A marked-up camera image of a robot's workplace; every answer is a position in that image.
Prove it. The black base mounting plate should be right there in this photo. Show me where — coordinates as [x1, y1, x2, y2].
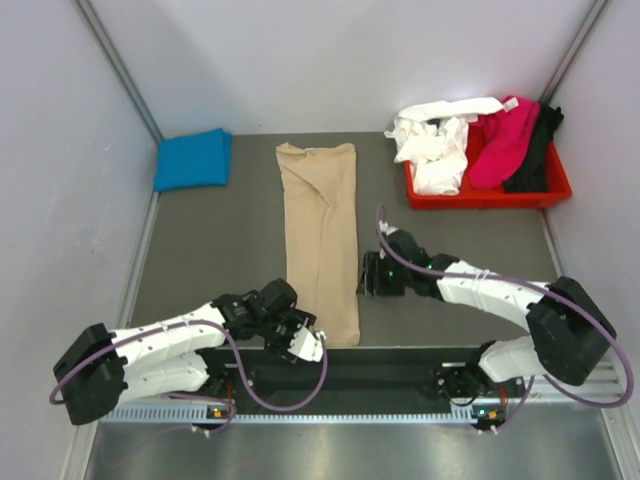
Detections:
[205, 347, 524, 414]

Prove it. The beige t shirt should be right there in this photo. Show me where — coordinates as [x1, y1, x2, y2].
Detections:
[276, 143, 360, 348]

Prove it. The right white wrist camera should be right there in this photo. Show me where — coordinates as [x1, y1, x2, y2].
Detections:
[378, 220, 399, 236]

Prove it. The folded blue t shirt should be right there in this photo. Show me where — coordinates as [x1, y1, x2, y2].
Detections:
[153, 128, 232, 193]

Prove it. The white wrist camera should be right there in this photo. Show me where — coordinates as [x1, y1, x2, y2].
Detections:
[378, 220, 399, 236]
[287, 327, 326, 363]

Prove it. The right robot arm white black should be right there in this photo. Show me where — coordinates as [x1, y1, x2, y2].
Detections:
[357, 228, 617, 398]

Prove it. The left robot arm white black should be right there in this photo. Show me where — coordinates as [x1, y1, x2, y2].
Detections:
[49, 278, 328, 426]

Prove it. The black t shirt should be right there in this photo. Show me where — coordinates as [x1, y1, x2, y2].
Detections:
[503, 104, 564, 193]

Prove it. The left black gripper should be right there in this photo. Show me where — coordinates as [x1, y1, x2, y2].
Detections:
[258, 307, 315, 363]

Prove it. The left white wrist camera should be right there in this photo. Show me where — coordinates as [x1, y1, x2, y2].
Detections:
[287, 327, 326, 363]

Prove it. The pink t shirt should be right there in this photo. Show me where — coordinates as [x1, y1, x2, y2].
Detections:
[468, 96, 541, 189]

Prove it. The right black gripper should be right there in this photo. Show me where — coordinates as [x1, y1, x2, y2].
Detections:
[357, 252, 412, 297]

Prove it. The grey slotted cable duct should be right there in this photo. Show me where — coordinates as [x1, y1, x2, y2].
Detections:
[101, 402, 505, 425]

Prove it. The red plastic bin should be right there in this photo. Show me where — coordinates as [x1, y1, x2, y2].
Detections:
[404, 142, 572, 210]

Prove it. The white t shirt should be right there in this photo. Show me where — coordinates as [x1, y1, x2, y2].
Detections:
[384, 97, 503, 196]

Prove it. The aluminium frame rail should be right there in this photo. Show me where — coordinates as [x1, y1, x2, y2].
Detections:
[94, 355, 622, 410]

